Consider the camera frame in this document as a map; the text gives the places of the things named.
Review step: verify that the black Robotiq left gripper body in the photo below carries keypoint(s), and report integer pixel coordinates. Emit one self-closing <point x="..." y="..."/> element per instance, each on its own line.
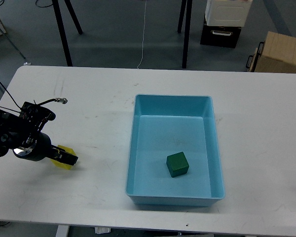
<point x="42" y="148"/>

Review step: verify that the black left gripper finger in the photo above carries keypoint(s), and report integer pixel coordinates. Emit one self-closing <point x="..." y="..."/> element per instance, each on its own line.
<point x="64" y="155"/>

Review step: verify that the green wooden block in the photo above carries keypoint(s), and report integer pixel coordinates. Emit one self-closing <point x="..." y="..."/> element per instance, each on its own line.
<point x="177" y="164"/>

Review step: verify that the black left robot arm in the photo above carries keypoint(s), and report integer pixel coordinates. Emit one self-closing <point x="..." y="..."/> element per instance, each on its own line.
<point x="22" y="134"/>

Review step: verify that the light blue plastic box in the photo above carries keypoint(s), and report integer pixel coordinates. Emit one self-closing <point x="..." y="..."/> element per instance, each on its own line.
<point x="164" y="125"/>

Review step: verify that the black storage box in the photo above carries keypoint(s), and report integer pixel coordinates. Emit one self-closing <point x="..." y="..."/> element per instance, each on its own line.
<point x="220" y="36"/>

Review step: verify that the white storage box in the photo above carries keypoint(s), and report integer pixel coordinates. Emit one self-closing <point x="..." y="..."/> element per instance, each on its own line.
<point x="227" y="13"/>

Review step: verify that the black left stand legs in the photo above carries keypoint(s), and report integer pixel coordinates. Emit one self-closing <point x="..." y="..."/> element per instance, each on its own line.
<point x="61" y="28"/>

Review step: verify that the black stand legs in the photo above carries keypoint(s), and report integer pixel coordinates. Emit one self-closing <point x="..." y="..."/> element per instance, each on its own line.
<point x="61" y="28"/>
<point x="185" y="14"/>

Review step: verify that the black right stand legs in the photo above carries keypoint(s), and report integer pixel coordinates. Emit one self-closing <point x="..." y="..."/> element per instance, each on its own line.
<point x="185" y="14"/>

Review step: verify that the light wooden cabinet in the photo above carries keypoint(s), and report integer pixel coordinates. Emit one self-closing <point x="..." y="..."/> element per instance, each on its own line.
<point x="276" y="54"/>

